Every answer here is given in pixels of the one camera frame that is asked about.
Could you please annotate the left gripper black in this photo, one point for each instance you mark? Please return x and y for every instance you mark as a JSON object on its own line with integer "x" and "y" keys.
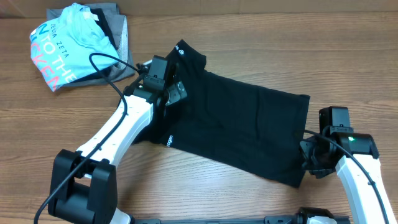
{"x": 176, "y": 90}

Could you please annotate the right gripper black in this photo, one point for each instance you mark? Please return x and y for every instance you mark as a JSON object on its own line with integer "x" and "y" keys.
{"x": 305, "y": 147}

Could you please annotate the black t-shirt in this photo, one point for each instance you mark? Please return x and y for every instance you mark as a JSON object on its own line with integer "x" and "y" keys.
{"x": 250, "y": 127}

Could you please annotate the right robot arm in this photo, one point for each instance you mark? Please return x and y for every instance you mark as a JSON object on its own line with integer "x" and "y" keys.
{"x": 354, "y": 157}

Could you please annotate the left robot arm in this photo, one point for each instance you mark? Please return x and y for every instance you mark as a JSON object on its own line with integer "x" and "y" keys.
{"x": 83, "y": 187}

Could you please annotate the folded grey garment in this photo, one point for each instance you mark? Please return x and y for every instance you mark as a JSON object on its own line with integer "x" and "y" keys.
{"x": 118, "y": 25}

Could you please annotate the light blue printed t-shirt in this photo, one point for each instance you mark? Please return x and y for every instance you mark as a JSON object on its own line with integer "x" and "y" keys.
{"x": 60, "y": 47}

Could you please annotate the folded black garment in stack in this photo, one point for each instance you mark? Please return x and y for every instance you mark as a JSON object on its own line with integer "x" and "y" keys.
{"x": 96, "y": 78}

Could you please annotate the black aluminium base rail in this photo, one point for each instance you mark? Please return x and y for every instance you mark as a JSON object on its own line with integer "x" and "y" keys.
{"x": 289, "y": 219}

